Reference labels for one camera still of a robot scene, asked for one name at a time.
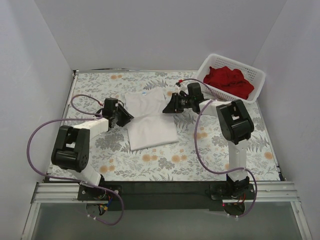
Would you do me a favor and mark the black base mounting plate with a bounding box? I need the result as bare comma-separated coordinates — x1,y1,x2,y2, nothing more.
77,181,255,211

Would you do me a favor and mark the aluminium frame rail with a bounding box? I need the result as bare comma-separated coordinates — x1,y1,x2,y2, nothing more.
22,181,312,240

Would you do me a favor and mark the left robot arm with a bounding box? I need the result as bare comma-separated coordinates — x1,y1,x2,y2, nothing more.
51,98,134,200

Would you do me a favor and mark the white t shirt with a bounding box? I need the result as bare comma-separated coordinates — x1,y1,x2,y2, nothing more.
124,87,179,151

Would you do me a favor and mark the white plastic laundry basket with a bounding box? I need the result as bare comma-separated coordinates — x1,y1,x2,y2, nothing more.
193,53,266,104

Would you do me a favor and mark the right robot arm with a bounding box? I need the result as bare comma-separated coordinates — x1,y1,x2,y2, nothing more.
162,82,255,199

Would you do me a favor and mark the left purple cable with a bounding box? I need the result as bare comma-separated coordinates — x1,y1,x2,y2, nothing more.
26,94,125,225

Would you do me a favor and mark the red t shirt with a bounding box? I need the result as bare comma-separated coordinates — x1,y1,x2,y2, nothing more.
203,66,255,100

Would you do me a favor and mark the floral patterned table mat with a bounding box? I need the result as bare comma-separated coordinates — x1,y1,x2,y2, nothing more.
49,70,281,182

